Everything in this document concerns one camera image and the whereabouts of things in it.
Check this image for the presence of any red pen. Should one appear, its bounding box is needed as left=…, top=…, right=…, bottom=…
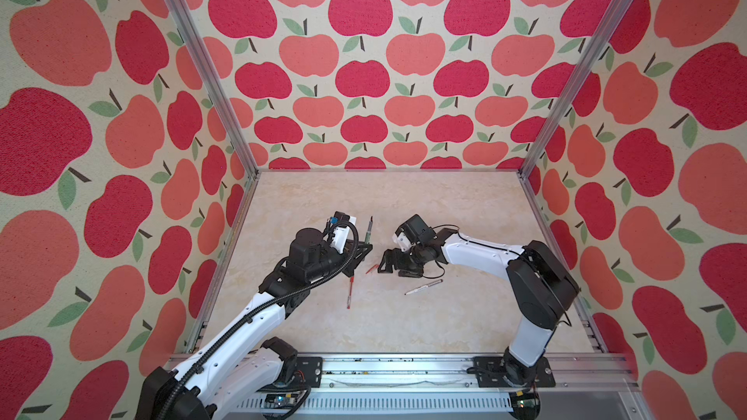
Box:
left=346, top=276, right=355, bottom=310

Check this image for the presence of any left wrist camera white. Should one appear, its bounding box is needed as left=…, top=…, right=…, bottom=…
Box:
left=329, top=211, right=357, bottom=254

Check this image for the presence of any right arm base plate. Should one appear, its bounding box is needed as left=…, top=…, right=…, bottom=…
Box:
left=466, top=356, right=556, bottom=389

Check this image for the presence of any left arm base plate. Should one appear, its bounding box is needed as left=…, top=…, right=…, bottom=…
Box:
left=259, top=356, right=324, bottom=392

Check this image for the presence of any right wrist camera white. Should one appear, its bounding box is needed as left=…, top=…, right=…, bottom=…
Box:
left=393, top=231, right=412, bottom=252

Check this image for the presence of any left aluminium frame post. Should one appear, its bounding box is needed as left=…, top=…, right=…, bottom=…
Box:
left=165, top=0, right=260, bottom=181

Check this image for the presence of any aluminium frame post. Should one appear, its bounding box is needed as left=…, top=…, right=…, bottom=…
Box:
left=517, top=0, right=634, bottom=181
left=165, top=0, right=260, bottom=181

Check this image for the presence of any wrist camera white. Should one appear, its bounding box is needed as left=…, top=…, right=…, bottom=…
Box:
left=329, top=211, right=357, bottom=254
left=393, top=231, right=412, bottom=252

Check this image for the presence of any right aluminium frame post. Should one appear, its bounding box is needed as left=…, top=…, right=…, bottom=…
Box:
left=517, top=0, right=634, bottom=181

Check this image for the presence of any white pen right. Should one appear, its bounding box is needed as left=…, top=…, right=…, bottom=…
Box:
left=404, top=279, right=444, bottom=296

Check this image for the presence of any aluminium frame rail front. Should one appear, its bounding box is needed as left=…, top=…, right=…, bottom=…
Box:
left=223, top=353, right=653, bottom=419

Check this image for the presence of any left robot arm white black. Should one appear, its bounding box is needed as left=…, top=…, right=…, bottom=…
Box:
left=135, top=220, right=367, bottom=419

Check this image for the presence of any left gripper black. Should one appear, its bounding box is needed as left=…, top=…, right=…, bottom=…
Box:
left=305, top=238, right=374, bottom=282

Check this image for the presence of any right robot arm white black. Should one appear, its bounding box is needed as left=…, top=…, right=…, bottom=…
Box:
left=377, top=214, right=580, bottom=387

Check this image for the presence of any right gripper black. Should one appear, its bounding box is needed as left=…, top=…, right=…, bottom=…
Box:
left=376, top=245, right=424, bottom=277

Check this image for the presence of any green pen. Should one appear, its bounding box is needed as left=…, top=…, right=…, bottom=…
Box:
left=365, top=216, right=374, bottom=244

